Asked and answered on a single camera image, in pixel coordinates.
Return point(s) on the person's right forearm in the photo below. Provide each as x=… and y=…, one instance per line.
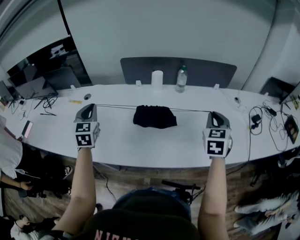
x=214, y=199

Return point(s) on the small black monitor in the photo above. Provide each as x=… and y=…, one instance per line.
x=5, y=91

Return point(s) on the black pen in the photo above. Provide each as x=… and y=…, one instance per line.
x=48, y=114

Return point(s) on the black power adapter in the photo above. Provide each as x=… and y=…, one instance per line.
x=256, y=118

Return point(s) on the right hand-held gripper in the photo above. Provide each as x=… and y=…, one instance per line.
x=216, y=144

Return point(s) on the black floor power strip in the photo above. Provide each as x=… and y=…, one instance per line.
x=178, y=185

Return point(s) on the yellow label strip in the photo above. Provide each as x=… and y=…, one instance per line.
x=75, y=102

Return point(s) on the person's blue jeans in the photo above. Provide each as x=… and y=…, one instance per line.
x=185, y=208

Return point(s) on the black monitor with stand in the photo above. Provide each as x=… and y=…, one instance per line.
x=32, y=86

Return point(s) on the person's left forearm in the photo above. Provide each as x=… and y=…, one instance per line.
x=82, y=187

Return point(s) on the clear plastic water bottle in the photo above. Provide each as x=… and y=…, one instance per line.
x=181, y=80

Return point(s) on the white paper roll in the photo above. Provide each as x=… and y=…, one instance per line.
x=157, y=78

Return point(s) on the black computer monitor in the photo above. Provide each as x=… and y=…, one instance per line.
x=293, y=93

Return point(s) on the black power brick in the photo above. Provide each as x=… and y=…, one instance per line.
x=272, y=111

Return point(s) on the smartphone with lit screen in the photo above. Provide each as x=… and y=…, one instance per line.
x=27, y=129

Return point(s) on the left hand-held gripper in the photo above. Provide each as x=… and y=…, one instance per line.
x=85, y=134

